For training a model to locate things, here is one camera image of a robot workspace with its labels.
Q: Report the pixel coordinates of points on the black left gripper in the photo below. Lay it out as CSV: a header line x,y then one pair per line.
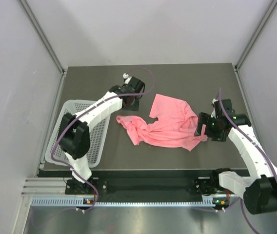
x,y
135,107

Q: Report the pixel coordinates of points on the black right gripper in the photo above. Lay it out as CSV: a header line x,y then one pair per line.
x,y
204,118

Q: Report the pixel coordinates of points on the pink t shirt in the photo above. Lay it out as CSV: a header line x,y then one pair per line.
x,y
174,127

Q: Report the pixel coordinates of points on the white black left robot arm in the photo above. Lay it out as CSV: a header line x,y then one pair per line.
x,y
75,129

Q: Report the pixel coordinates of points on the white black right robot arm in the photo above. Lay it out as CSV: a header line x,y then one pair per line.
x,y
259,191

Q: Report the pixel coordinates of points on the white perforated plastic basket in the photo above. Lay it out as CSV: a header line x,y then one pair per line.
x,y
97,135

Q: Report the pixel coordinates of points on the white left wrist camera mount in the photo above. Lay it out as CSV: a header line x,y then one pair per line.
x,y
126,78

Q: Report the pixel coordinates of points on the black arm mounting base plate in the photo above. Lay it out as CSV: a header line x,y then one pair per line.
x,y
147,185

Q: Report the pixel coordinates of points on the grey slotted cable duct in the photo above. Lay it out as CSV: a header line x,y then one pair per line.
x,y
86,202

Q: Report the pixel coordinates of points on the aluminium frame post left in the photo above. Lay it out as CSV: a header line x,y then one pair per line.
x,y
41,34

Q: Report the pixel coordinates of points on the aluminium frame post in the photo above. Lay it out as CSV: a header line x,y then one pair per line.
x,y
256,34
41,34

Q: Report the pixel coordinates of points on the aluminium frame post right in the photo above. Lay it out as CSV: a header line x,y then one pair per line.
x,y
256,34

